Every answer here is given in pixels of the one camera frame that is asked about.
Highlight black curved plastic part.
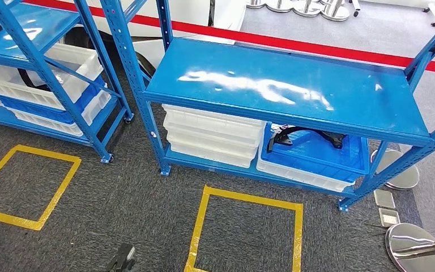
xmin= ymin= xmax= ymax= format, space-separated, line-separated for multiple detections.
xmin=266 ymin=125 xmax=348 ymax=153
xmin=16 ymin=69 xmax=52 ymax=92

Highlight blue metal shelf rack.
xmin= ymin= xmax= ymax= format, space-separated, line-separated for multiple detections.
xmin=0 ymin=0 xmax=135 ymax=164
xmin=99 ymin=0 xmax=435 ymax=214

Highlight yellow floor tape square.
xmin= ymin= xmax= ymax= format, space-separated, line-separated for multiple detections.
xmin=183 ymin=185 xmax=304 ymax=272
xmin=0 ymin=144 xmax=82 ymax=232

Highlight red barrier belt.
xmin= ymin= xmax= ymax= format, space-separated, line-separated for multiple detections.
xmin=24 ymin=0 xmax=435 ymax=76

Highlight white car body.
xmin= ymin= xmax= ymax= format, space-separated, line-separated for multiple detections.
xmin=26 ymin=0 xmax=247 ymax=76

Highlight grey metal floor box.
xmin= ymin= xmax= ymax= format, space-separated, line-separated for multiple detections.
xmin=373 ymin=189 xmax=396 ymax=210
xmin=377 ymin=207 xmax=402 ymax=228

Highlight chrome stanchion base disc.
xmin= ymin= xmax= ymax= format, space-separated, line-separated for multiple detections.
xmin=385 ymin=223 xmax=435 ymax=272
xmin=369 ymin=148 xmax=420 ymax=191

